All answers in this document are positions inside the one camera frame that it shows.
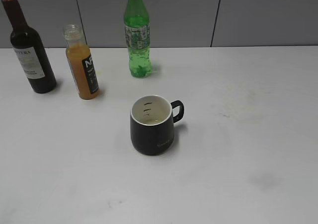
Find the black ceramic mug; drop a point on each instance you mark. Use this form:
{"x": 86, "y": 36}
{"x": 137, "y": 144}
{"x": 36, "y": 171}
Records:
{"x": 152, "y": 120}

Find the NFC orange juice bottle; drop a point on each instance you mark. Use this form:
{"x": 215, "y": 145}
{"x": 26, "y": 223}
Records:
{"x": 80, "y": 61}

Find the green plastic soda bottle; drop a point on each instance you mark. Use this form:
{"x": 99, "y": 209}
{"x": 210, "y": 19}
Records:
{"x": 137, "y": 34}

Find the dark red wine bottle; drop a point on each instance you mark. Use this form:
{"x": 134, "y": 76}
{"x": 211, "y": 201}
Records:
{"x": 29, "y": 49}

